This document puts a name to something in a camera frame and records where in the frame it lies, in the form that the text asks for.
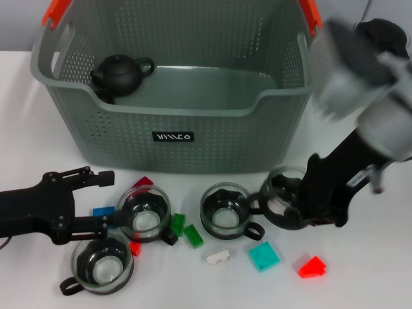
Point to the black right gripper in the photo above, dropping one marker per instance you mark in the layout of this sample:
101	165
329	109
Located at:
328	186

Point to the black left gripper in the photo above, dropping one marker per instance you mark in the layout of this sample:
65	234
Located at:
35	209

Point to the blue square building brick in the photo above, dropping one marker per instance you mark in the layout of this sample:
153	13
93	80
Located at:
102	211

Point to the glass teacup with black holder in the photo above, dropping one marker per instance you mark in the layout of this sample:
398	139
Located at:
225	219
277	206
103	273
145	222

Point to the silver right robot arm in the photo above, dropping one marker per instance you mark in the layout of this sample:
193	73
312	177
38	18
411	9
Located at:
341	80

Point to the grey perforated storage basket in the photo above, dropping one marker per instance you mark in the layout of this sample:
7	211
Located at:
193	154

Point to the red sloped roof brick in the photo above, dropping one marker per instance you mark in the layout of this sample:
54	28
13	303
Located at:
311	267

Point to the dark red curved brick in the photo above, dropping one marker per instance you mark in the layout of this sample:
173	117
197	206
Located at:
144	182

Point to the teal square building plate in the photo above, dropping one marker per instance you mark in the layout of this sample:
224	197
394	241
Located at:
263	257

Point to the small red studded brick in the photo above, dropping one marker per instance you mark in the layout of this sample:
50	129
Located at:
136	248

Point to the green rectangular building brick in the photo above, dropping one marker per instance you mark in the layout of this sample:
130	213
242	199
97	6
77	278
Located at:
193	236
177	225

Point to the white rectangular building brick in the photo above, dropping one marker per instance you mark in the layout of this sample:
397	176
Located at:
218	257

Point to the black clay teapot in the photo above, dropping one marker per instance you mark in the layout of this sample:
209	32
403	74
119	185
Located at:
119	75

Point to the silver right gripper connector post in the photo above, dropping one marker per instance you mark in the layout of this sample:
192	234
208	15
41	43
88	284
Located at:
376	180

